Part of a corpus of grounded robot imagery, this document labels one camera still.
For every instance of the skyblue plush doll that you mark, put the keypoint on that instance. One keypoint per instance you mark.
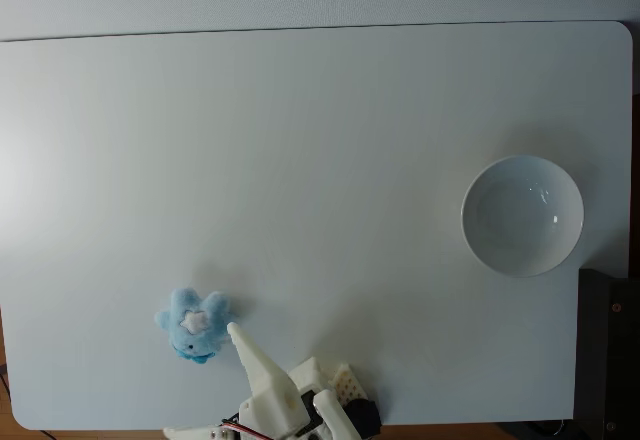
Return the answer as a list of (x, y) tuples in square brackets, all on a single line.
[(190, 320)]

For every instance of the white ceramic bowl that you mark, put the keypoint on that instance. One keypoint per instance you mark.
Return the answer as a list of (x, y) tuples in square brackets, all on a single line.
[(520, 220)]

